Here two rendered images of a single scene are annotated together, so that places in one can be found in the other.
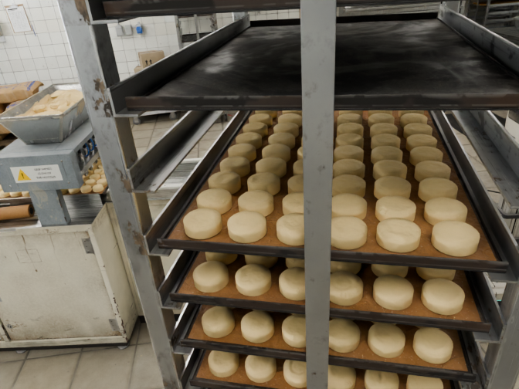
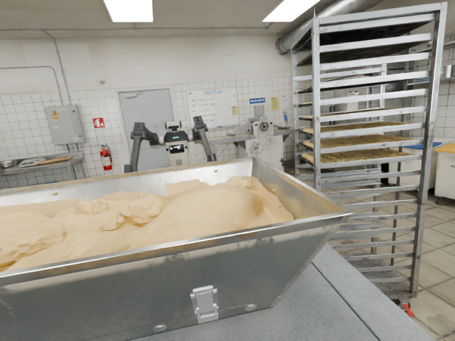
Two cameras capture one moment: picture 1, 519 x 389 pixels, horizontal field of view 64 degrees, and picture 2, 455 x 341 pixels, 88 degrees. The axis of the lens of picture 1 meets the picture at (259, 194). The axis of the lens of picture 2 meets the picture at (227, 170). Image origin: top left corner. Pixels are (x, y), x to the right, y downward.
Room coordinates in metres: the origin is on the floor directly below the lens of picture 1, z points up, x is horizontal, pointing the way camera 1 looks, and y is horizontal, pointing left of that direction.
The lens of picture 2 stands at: (1.78, 1.21, 1.41)
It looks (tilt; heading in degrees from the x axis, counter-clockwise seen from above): 14 degrees down; 259
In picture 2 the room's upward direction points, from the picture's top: 6 degrees counter-clockwise
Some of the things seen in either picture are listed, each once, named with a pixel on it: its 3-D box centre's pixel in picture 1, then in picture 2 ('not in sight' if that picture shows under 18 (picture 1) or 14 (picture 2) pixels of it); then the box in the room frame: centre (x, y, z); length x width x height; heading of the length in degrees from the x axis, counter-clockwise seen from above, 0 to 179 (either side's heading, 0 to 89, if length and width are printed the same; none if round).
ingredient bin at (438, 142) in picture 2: not in sight; (418, 166); (-1.55, -1.50, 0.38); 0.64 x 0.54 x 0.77; 7
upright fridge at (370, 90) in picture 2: not in sight; (353, 122); (-1.33, -2.59, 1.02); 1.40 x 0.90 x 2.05; 94
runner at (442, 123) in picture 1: (449, 148); (339, 87); (0.64, -0.33, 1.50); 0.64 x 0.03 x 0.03; 166
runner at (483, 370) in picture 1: (434, 236); (339, 114); (0.64, -0.33, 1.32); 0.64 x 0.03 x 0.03; 166
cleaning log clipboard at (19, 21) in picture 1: (19, 20); not in sight; (5.76, 2.86, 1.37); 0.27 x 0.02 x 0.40; 94
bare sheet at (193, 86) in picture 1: (333, 45); (355, 53); (0.67, -0.13, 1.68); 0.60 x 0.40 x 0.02; 166
